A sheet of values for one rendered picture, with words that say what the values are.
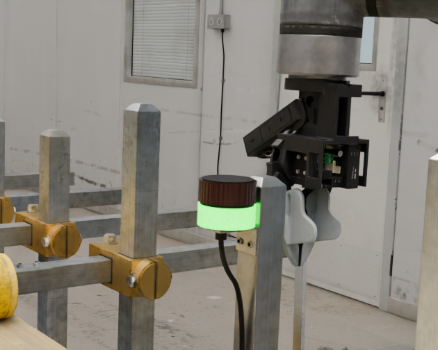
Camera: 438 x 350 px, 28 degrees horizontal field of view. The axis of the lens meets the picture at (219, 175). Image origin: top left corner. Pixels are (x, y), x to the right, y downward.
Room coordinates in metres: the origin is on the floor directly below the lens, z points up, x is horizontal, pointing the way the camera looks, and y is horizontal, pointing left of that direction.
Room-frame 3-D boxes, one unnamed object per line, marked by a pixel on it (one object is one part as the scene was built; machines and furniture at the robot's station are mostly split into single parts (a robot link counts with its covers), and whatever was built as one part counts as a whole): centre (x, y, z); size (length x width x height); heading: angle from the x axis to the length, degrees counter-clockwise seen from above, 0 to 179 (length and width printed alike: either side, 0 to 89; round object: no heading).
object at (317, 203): (0.97, -0.12, 1.05); 0.06 x 0.03 x 0.09; 37
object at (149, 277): (1.13, 0.11, 0.95); 0.14 x 0.06 x 0.05; 37
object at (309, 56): (0.96, -0.11, 1.23); 0.10 x 0.09 x 0.05; 127
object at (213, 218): (0.88, -0.01, 1.07); 0.06 x 0.06 x 0.02
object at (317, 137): (0.95, -0.11, 1.15); 0.09 x 0.08 x 0.12; 37
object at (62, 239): (1.33, 0.26, 0.95); 0.14 x 0.06 x 0.05; 37
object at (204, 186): (0.88, -0.01, 1.10); 0.06 x 0.06 x 0.02
